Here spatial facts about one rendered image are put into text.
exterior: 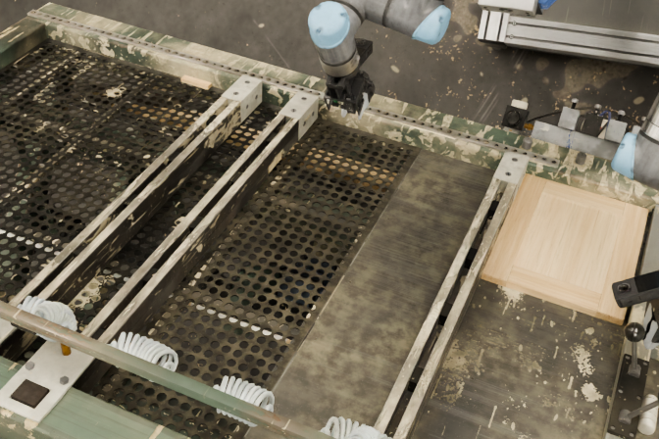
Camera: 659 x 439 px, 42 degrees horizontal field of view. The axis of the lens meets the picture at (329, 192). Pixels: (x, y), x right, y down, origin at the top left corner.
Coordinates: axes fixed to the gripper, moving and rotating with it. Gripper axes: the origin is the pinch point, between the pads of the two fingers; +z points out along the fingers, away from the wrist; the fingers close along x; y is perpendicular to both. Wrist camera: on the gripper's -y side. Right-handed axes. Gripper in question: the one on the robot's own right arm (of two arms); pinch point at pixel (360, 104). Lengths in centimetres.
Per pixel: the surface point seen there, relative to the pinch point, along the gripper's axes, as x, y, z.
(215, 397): 4, 72, -35
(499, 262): 35.1, 20.1, 24.8
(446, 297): 27.8, 35.4, 9.5
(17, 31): -119, -19, 28
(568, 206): 47, -3, 39
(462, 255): 27.8, 23.4, 16.2
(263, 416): 12, 73, -34
